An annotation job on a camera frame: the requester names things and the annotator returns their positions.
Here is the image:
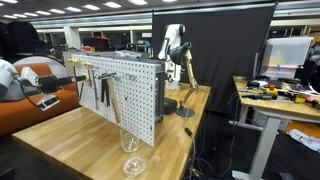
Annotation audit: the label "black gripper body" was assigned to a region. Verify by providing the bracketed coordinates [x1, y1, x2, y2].
[38, 75, 72, 94]

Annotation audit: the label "wooden handle hammer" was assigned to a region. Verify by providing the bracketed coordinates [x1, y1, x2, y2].
[99, 73, 121, 123]

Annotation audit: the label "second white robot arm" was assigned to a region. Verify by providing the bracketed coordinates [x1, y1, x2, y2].
[158, 24, 185, 89]

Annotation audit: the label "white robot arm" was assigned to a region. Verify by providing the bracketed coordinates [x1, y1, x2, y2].
[0, 59, 86, 101]

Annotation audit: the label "long silver combination wrench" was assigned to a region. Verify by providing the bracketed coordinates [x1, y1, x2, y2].
[92, 70, 99, 110]

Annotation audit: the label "black pliers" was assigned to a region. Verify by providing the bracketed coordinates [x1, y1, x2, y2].
[101, 79, 110, 106]

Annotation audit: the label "orange sofa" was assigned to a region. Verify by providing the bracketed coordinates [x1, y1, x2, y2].
[0, 63, 81, 137]

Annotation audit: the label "white metal pegboard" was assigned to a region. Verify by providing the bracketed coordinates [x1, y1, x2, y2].
[72, 54, 164, 146]

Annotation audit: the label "wooden desk lamp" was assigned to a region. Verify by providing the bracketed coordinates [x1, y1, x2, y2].
[170, 42, 198, 117]

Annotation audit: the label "clear plastic lid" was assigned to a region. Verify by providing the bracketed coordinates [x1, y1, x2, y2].
[123, 156, 146, 177]

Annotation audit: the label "black backdrop curtain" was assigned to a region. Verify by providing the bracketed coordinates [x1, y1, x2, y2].
[152, 4, 275, 113]

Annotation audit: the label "side wooden desk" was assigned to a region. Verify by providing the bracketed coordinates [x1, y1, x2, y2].
[229, 75, 320, 180]

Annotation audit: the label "lower yellow T-handle hex key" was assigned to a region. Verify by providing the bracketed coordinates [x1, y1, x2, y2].
[78, 75, 91, 102]

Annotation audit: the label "upper yellow T-handle hex key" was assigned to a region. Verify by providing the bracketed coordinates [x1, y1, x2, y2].
[84, 62, 96, 88]

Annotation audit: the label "large yellow T-handle hex key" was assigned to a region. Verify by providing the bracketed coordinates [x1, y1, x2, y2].
[67, 59, 80, 67]

